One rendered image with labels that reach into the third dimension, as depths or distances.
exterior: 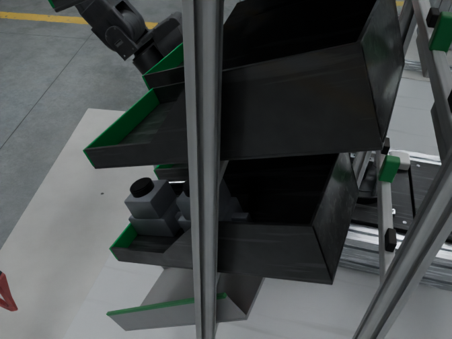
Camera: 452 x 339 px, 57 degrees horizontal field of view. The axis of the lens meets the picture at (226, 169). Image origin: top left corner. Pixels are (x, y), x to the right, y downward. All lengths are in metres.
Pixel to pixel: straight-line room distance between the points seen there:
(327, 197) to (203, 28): 0.21
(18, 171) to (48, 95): 0.80
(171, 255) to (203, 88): 0.26
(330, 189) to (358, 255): 0.56
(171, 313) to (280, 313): 0.35
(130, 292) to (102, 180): 0.36
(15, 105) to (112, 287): 2.41
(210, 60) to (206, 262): 0.20
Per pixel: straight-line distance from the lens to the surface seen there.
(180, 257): 0.47
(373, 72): 0.28
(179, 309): 0.56
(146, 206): 0.51
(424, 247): 0.35
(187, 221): 0.49
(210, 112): 0.27
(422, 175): 1.09
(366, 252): 0.93
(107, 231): 1.03
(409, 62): 1.77
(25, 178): 2.57
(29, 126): 2.97
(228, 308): 0.50
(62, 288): 0.96
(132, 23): 0.75
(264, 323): 0.87
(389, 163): 0.49
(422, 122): 1.49
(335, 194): 0.41
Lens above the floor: 1.63
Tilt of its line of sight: 43 degrees down
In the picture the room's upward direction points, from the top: 2 degrees clockwise
